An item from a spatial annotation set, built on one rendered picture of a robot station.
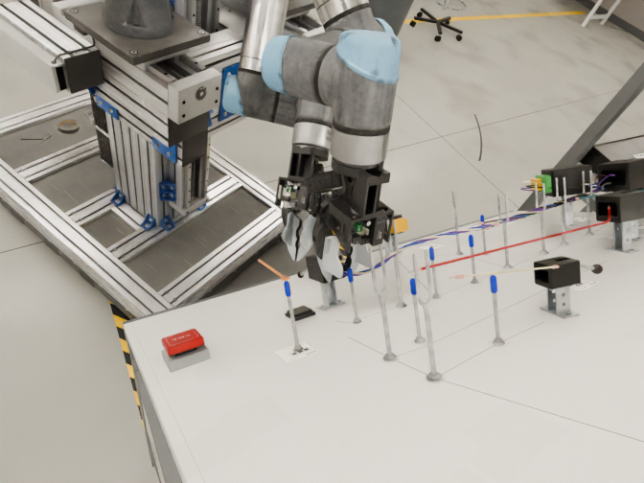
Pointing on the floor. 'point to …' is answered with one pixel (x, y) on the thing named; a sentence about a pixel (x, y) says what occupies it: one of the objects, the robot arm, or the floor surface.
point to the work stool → (437, 19)
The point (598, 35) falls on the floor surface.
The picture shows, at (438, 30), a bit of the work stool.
